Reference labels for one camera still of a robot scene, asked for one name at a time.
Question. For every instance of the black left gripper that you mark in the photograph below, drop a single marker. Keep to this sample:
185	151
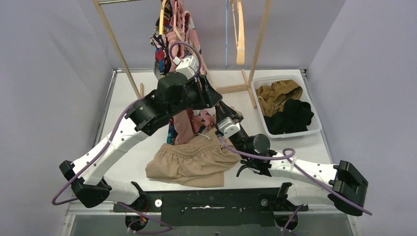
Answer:
204	94

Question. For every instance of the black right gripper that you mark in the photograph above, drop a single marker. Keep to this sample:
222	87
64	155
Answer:
224	111

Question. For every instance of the brown shorts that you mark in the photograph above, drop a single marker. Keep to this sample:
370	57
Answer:
272	98

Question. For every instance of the beige shorts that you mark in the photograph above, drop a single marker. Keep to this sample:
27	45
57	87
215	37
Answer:
201	162

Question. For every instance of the black shorts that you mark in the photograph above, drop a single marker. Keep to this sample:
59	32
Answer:
295	117

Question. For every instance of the white plastic basket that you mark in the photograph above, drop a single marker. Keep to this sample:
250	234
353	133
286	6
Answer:
315	125

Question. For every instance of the blue hanger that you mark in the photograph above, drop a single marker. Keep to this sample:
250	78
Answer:
226	33

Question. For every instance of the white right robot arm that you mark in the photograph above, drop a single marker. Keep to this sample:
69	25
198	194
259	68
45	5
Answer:
340	185

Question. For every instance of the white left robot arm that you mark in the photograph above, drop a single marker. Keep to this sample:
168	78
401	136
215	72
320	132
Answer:
174	94

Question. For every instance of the pink shark print shorts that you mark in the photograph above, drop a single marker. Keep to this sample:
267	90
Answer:
199	118

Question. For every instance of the comic print shorts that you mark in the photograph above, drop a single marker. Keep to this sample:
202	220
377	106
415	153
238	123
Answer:
163	61

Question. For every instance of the yellow hanger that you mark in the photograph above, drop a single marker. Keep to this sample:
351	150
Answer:
161	17

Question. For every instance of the wooden clothes rack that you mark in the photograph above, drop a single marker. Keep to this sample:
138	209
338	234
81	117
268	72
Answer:
139	90

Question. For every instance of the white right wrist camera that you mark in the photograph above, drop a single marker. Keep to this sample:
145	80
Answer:
227	127

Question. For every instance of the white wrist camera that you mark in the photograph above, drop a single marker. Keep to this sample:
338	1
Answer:
227	127
188	66

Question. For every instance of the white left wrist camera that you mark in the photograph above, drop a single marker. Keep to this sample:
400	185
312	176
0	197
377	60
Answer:
188	66

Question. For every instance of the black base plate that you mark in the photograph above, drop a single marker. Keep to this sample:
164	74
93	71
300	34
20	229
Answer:
225	207

